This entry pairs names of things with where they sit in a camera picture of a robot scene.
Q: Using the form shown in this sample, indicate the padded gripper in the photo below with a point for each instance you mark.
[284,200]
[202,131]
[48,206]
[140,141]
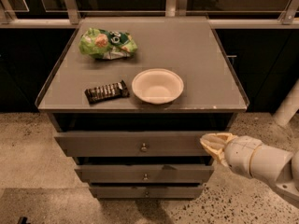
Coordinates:
[240,155]

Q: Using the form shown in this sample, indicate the grey top drawer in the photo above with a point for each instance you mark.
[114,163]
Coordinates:
[127,144]

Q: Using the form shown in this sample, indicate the grey drawer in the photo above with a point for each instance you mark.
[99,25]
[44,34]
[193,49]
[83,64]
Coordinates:
[158,173]
[155,192]
[127,144]

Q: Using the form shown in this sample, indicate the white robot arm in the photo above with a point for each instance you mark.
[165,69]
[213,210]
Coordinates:
[252,158]

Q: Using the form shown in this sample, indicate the grey bottom drawer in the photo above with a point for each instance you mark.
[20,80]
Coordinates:
[155,192]

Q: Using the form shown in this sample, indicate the grey drawer cabinet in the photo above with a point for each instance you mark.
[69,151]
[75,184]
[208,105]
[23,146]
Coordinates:
[211,96]

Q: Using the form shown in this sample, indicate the grey middle drawer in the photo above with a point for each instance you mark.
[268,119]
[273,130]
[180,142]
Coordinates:
[158,173]

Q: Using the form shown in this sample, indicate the round metal top knob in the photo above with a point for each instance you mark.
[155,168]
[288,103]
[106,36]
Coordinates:
[144,147]

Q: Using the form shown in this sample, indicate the white paper bowl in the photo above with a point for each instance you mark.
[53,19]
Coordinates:
[157,86]

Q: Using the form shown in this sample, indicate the dark chocolate bar wrapper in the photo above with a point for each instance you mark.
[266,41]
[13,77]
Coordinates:
[107,92]

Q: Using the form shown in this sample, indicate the green chip bag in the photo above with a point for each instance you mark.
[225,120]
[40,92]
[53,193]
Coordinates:
[107,45]

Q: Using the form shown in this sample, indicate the white cylindrical post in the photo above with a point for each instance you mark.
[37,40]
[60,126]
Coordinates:
[288,107]

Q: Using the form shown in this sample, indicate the metal railing frame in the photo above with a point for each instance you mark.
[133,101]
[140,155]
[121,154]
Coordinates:
[219,14]

